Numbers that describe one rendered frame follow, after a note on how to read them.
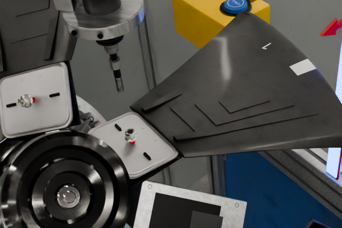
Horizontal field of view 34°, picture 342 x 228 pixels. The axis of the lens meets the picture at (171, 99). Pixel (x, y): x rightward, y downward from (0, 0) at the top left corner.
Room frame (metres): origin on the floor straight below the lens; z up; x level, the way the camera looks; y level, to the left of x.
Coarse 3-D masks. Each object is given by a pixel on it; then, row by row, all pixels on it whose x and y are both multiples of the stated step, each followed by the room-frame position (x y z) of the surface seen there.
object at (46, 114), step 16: (64, 64) 0.44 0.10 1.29; (0, 80) 0.46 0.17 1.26; (16, 80) 0.46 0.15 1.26; (32, 80) 0.45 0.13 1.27; (48, 80) 0.44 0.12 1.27; (64, 80) 0.43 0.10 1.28; (0, 96) 0.45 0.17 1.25; (16, 96) 0.44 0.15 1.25; (32, 96) 0.44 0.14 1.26; (48, 96) 0.43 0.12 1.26; (64, 96) 0.42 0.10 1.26; (0, 112) 0.44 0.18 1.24; (16, 112) 0.43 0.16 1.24; (32, 112) 0.42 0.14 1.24; (48, 112) 0.41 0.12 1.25; (64, 112) 0.41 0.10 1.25; (16, 128) 0.42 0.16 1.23; (32, 128) 0.41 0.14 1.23; (48, 128) 0.40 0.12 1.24
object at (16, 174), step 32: (64, 128) 0.45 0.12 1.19; (0, 160) 0.41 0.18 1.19; (32, 160) 0.34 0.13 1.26; (64, 160) 0.35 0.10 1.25; (96, 160) 0.36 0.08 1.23; (0, 192) 0.32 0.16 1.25; (32, 192) 0.33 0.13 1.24; (96, 192) 0.33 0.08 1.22; (128, 192) 0.34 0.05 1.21; (0, 224) 0.33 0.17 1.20; (32, 224) 0.31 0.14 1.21; (64, 224) 0.31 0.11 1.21; (96, 224) 0.32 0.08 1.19
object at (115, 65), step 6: (114, 54) 0.42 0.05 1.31; (108, 60) 0.42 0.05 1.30; (114, 60) 0.42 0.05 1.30; (120, 60) 0.42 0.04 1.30; (114, 66) 0.41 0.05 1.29; (120, 66) 0.42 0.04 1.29; (114, 72) 0.42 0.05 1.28; (120, 72) 0.42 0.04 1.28; (120, 78) 0.42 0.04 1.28; (120, 84) 0.42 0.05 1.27; (120, 90) 0.42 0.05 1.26
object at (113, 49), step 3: (114, 45) 0.41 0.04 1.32; (117, 45) 0.42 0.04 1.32; (105, 48) 0.42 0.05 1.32; (108, 48) 0.41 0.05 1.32; (111, 48) 0.41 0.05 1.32; (114, 48) 0.41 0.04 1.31; (117, 48) 0.42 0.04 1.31; (108, 51) 0.41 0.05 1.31; (111, 51) 0.41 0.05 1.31; (114, 51) 0.41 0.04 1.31; (117, 51) 0.42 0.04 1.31
